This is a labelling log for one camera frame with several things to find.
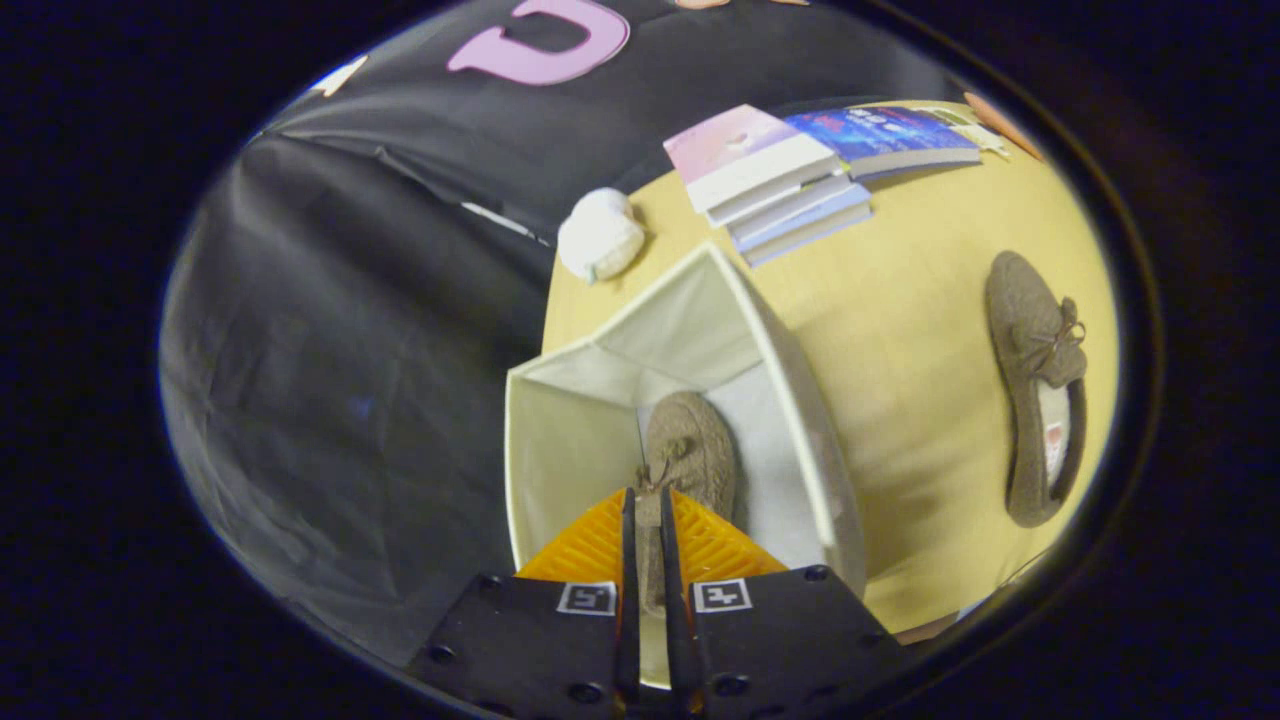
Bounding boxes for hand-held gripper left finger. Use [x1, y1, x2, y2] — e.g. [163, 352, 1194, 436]
[405, 488, 642, 720]

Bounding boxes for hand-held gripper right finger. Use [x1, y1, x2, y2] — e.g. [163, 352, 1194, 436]
[659, 488, 911, 720]

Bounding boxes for grey fabric storage box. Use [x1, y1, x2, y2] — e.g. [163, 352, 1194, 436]
[503, 240, 869, 691]

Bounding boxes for brown fuzzy shoe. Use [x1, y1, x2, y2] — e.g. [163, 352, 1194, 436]
[638, 390, 739, 613]
[984, 250, 1089, 529]

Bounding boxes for black backdrop cloth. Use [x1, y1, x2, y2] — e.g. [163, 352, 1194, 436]
[160, 0, 961, 671]

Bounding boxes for pale blue paperback book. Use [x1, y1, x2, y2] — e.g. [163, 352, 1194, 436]
[725, 183, 871, 253]
[742, 205, 874, 269]

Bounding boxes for white crumpled cloth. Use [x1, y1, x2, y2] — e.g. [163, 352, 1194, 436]
[557, 187, 647, 284]

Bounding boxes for white paperback book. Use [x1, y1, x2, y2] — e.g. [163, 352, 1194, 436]
[705, 168, 853, 229]

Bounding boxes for pink cover book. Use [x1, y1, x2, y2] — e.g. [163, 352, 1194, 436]
[664, 104, 842, 213]

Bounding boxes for dark blue cover book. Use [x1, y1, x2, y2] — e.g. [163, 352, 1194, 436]
[784, 104, 984, 183]

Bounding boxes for white paper card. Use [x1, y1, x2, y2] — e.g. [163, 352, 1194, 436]
[915, 100, 1013, 159]

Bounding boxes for orange flat piece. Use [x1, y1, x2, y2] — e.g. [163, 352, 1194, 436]
[964, 92, 1044, 162]

